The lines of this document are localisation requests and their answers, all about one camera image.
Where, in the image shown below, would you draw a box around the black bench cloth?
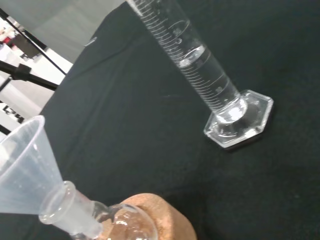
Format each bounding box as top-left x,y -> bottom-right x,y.
0,0 -> 320,240

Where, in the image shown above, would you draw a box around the clear tape strip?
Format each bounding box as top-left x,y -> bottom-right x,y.
84,36 -> 98,48

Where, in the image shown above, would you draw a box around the round-bottom glass flask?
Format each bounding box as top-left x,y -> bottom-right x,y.
38,180 -> 159,240

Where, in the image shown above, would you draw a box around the clear plastic funnel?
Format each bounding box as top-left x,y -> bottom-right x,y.
0,114 -> 66,219

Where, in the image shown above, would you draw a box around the black tripod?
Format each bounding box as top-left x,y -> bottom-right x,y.
0,7 -> 69,91

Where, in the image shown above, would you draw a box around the cork ring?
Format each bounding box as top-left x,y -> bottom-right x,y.
97,191 -> 198,240

